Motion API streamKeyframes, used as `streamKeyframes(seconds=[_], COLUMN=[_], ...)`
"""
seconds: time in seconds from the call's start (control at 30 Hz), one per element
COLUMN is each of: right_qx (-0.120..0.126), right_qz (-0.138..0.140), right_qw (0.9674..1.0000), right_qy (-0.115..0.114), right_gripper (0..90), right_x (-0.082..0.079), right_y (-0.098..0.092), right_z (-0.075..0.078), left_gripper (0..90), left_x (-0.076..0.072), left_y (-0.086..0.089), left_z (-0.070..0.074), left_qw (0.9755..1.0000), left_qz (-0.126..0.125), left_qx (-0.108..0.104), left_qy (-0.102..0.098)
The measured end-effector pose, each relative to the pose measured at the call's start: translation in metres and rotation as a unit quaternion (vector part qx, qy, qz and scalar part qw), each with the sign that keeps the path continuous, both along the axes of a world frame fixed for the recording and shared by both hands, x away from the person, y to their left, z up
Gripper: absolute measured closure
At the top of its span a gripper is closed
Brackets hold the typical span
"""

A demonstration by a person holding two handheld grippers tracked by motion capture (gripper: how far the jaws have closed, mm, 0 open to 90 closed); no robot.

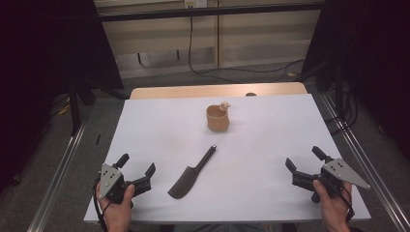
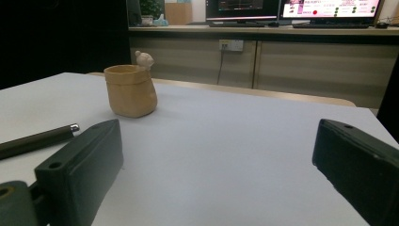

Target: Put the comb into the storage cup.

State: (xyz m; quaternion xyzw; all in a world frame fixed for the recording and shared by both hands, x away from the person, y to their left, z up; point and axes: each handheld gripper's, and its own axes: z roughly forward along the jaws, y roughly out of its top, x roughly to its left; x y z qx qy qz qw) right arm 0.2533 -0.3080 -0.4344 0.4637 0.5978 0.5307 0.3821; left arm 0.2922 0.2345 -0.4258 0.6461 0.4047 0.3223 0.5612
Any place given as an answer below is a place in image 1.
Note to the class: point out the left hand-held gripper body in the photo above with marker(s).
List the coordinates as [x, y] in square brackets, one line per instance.
[111, 182]

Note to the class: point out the black curtain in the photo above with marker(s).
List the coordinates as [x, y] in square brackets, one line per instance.
[370, 64]
[42, 64]

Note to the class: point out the tan cup with duck figure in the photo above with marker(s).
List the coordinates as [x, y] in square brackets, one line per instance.
[218, 120]

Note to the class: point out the person's left hand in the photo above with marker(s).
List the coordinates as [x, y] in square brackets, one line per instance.
[117, 209]

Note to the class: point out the black stand leg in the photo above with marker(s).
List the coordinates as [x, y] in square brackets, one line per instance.
[74, 109]

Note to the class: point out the person's right hand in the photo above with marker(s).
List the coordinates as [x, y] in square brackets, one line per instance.
[332, 206]

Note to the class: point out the black spatula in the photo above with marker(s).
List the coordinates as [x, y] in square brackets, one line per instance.
[193, 172]

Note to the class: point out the black horizontal bar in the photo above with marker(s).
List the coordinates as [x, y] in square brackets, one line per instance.
[209, 12]

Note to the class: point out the white wall socket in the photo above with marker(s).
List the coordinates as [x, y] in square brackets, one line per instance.
[195, 3]

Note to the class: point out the white table board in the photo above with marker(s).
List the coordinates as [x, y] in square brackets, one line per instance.
[225, 180]

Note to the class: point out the metal floor rail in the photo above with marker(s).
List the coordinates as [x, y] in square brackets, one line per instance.
[58, 177]
[370, 167]

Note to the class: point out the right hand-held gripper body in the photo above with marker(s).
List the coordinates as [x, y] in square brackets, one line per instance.
[335, 175]

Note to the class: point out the person's grey clothing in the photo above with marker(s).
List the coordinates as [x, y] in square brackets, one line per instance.
[222, 228]

